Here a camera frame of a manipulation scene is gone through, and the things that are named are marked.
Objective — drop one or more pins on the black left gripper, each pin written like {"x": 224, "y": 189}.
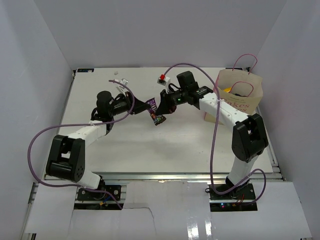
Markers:
{"x": 139, "y": 107}

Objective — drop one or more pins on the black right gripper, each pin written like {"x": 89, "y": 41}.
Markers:
{"x": 166, "y": 105}

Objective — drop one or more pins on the purple candy bag small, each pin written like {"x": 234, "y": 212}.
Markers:
{"x": 157, "y": 119}

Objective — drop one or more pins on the yellow candy bar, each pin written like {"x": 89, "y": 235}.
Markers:
{"x": 227, "y": 90}

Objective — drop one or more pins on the beige paper cakes bag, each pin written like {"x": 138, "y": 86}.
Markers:
{"x": 246, "y": 87}

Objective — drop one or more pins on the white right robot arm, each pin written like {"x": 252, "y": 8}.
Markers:
{"x": 249, "y": 137}

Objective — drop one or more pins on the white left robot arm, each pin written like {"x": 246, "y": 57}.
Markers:
{"x": 67, "y": 156}

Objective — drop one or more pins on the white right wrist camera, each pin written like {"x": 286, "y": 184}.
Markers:
{"x": 164, "y": 81}

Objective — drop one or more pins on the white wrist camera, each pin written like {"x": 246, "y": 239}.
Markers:
{"x": 164, "y": 81}
{"x": 120, "y": 85}

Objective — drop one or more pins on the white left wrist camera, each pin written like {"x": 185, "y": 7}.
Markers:
{"x": 120, "y": 85}

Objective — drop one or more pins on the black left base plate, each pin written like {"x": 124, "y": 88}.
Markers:
{"x": 115, "y": 190}

